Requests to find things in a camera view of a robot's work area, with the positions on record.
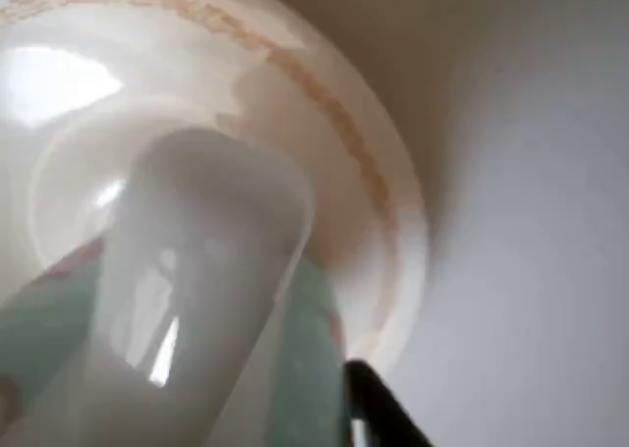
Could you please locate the white plate with patterned rim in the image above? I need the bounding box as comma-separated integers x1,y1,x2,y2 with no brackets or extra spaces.
0,0,429,369

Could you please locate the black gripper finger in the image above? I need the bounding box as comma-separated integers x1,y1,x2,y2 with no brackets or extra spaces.
342,360,425,447

